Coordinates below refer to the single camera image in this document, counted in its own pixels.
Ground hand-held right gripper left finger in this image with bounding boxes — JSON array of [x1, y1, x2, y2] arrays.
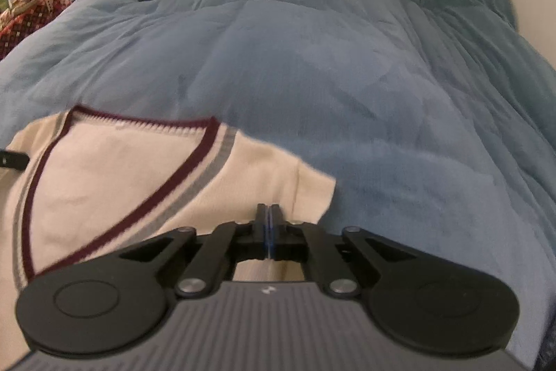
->
[[117, 203, 269, 298]]

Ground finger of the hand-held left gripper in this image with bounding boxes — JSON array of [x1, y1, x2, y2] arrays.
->
[[0, 149, 30, 172]]

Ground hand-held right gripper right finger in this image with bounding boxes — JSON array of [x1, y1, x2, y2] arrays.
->
[[269, 203, 428, 298]]

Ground cream knit sweater vest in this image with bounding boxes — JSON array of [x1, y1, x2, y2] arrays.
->
[[0, 105, 337, 354]]

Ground red patterned tablecloth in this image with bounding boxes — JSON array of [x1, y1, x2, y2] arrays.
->
[[0, 0, 72, 59]]

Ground blue fleece blanket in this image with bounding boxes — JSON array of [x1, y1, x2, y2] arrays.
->
[[0, 0, 556, 371]]

